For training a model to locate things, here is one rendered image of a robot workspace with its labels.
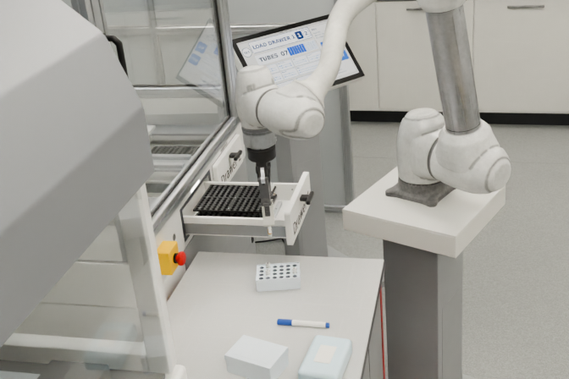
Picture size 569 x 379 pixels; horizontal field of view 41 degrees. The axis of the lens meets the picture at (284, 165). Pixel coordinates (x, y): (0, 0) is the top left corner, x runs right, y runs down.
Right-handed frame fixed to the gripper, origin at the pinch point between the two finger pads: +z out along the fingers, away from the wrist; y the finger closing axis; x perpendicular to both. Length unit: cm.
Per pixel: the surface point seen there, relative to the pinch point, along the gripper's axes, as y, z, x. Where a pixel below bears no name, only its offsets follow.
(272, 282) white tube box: -3.1, 20.5, 0.7
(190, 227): 19.3, 13.0, 25.7
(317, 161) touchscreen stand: 121, 39, -14
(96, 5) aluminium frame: -9, -62, 34
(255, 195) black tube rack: 29.7, 9.1, 5.8
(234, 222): 16.5, 11.1, 11.5
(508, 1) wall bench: 288, 15, -138
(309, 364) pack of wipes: -41.5, 18.7, -9.2
